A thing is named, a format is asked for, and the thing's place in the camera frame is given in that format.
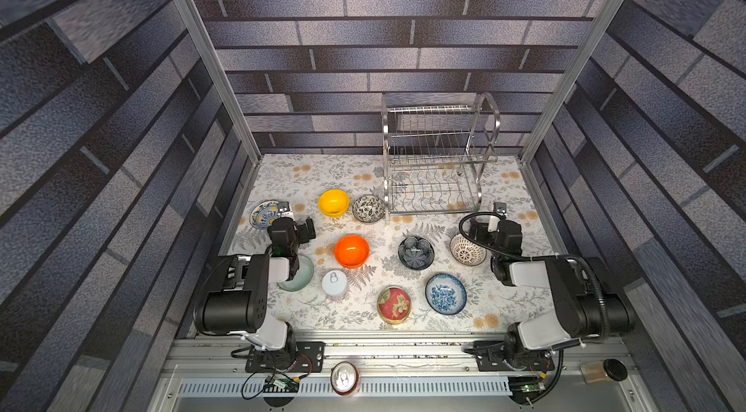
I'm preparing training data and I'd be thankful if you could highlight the white brown dotted bowl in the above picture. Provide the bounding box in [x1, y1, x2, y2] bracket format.
[450, 235, 487, 266]

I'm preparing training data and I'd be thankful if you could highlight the blue white floral bowl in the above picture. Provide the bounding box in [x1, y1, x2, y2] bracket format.
[425, 273, 467, 316]

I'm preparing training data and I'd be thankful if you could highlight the dark glass patterned bowl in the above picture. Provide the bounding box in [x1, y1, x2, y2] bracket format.
[397, 235, 434, 271]

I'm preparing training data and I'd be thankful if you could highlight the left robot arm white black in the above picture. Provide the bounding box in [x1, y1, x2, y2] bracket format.
[193, 217, 316, 355]

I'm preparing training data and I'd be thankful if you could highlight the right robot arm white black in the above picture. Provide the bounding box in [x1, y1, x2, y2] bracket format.
[458, 211, 636, 358]

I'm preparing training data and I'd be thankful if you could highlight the stainless steel dish rack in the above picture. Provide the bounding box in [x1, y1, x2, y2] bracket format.
[382, 93, 501, 216]

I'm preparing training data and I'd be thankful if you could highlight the blue yellow patterned plate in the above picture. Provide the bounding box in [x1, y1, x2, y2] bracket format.
[250, 199, 280, 229]

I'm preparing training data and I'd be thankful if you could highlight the pale green ceramic bowl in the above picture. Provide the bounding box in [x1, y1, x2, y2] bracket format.
[277, 256, 314, 292]

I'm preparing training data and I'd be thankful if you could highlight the yellow plastic bowl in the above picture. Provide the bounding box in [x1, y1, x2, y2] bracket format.
[318, 190, 350, 218]

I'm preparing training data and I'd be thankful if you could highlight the orange plastic bowl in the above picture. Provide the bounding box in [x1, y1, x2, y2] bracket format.
[334, 235, 370, 269]

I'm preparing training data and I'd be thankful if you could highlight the black white leaf bowl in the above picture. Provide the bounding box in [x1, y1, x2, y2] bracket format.
[352, 194, 387, 223]

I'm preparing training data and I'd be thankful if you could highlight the floral table mat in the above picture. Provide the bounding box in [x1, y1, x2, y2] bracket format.
[230, 155, 554, 332]

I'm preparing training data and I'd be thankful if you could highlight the red floral bowl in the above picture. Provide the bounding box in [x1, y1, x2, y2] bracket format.
[377, 286, 412, 325]

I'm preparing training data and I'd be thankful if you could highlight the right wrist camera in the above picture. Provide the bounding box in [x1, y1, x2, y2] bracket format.
[488, 201, 507, 232]

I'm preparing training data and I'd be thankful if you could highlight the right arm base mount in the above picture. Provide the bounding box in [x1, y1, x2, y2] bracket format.
[464, 340, 556, 373]

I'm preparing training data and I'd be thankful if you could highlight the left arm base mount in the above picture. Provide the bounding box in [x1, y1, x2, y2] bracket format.
[245, 341, 326, 374]

